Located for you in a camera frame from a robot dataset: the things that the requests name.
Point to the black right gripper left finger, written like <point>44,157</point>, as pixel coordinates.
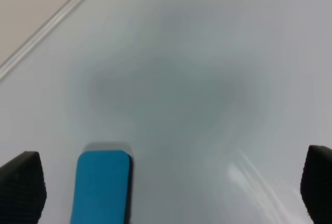
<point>23,189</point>

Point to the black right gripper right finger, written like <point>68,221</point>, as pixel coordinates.
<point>315,185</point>

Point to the teal whiteboard eraser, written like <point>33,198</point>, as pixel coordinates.
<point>103,187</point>

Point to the white whiteboard with aluminium frame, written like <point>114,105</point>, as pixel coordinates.
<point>217,101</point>

